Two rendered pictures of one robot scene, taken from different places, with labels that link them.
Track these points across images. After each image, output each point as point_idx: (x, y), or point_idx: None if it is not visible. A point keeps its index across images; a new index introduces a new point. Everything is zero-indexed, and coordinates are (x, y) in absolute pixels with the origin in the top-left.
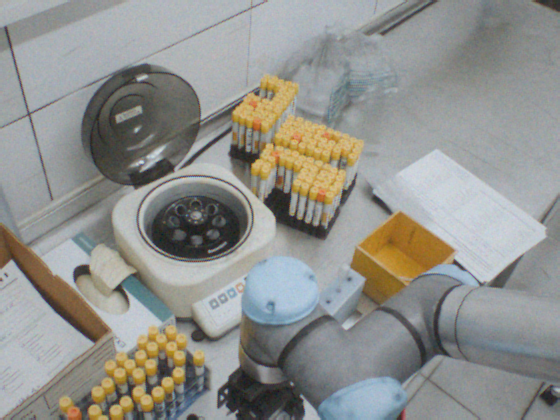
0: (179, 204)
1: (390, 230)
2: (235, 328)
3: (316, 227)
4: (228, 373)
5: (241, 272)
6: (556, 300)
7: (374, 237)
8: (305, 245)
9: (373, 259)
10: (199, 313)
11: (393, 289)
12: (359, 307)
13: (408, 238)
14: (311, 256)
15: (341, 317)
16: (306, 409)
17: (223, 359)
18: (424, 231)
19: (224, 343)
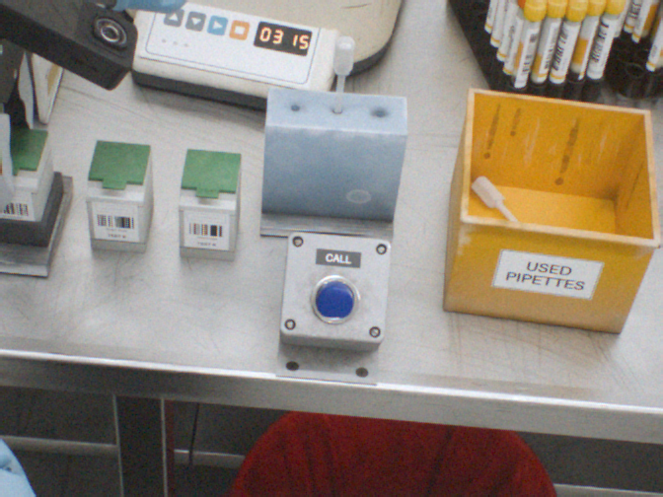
0: None
1: (611, 156)
2: (186, 96)
3: (504, 76)
4: (94, 130)
5: (257, 2)
6: None
7: (541, 121)
8: (460, 96)
9: (468, 126)
10: (139, 12)
11: (458, 211)
12: (409, 232)
13: (629, 193)
14: (445, 114)
15: (323, 181)
16: (117, 257)
17: (113, 111)
18: (645, 177)
19: (144, 98)
